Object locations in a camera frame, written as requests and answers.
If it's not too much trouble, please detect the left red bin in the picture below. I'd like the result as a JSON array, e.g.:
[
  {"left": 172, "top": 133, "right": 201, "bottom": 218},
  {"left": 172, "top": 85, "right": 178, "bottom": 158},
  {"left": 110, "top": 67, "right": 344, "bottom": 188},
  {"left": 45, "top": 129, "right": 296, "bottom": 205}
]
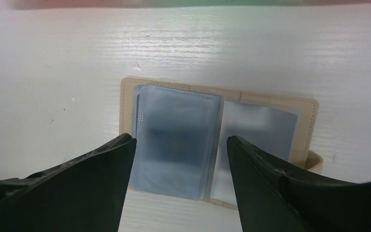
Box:
[{"left": 9, "top": 0, "right": 150, "bottom": 10}]

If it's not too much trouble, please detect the green middle bin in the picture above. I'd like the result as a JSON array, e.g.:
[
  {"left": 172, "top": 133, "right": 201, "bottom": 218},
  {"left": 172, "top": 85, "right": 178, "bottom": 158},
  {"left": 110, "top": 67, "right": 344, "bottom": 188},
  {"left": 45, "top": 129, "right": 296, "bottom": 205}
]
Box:
[{"left": 129, "top": 0, "right": 272, "bottom": 8}]

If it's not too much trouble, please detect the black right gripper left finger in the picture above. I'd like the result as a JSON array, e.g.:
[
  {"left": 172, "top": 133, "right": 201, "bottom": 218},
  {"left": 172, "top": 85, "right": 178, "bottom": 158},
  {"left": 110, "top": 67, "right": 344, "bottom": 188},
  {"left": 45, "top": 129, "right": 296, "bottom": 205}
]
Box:
[{"left": 0, "top": 133, "right": 136, "bottom": 232}]

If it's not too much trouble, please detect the beige card holder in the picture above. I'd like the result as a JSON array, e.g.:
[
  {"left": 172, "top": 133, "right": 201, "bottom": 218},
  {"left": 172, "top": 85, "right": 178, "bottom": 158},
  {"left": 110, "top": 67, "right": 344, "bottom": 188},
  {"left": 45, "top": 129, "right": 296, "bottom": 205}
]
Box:
[{"left": 119, "top": 77, "right": 323, "bottom": 209}]

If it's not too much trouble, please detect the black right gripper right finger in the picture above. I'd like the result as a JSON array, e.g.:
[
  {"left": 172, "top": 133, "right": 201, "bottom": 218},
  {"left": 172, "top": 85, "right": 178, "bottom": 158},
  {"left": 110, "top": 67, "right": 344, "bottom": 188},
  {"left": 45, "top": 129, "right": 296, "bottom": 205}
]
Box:
[{"left": 227, "top": 136, "right": 371, "bottom": 232}]

